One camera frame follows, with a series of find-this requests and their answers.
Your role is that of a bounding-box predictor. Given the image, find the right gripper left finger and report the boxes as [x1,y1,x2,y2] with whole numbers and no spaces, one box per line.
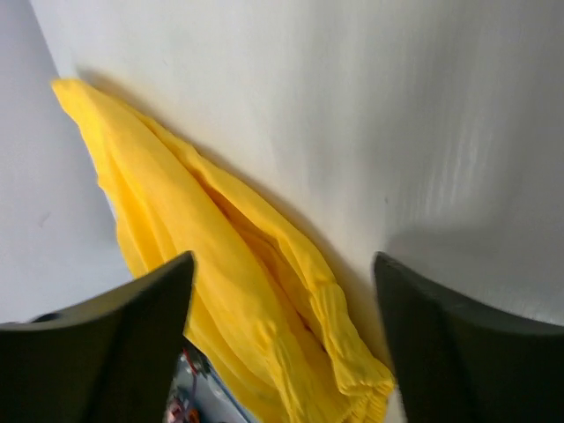
[1,252,195,422]

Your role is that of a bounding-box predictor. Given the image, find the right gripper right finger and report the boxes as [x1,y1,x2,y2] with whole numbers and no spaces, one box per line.
[374,252,563,422]

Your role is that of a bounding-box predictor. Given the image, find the yellow shorts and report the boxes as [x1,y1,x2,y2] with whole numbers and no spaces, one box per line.
[52,79,395,422]

